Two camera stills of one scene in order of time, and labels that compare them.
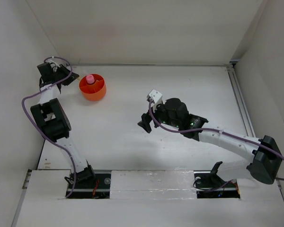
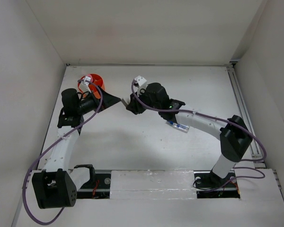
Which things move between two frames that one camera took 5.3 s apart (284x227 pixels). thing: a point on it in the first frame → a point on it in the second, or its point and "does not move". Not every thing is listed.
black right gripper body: x=161 y=115 → x=144 y=99
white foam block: x=153 y=184 does not move
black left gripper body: x=57 y=76 → x=89 y=103
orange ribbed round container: x=94 y=91 does not move
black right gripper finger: x=145 y=123 → x=133 y=109
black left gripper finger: x=63 y=71 → x=109 y=100
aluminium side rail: x=242 y=100 does not move
